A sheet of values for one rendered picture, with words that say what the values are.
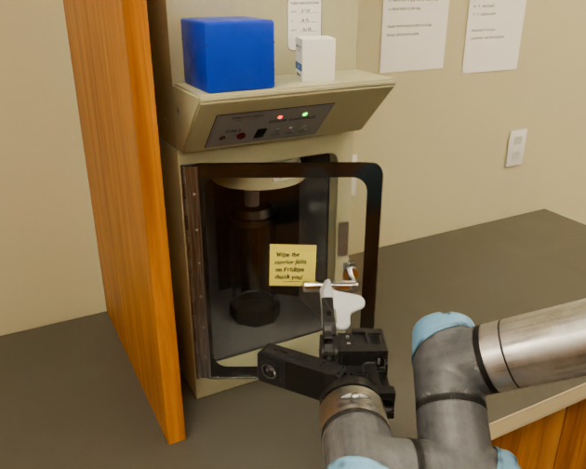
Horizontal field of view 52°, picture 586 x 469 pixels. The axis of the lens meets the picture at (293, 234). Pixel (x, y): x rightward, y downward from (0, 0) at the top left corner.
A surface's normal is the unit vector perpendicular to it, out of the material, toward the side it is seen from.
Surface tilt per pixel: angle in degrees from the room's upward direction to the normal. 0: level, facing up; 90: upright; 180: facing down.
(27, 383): 0
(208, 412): 0
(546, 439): 90
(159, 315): 90
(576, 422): 90
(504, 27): 90
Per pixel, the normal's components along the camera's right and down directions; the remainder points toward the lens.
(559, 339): -0.55, -0.15
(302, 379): -0.47, 0.33
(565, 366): -0.30, 0.49
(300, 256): 0.02, 0.39
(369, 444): 0.14, -0.91
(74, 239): 0.47, 0.35
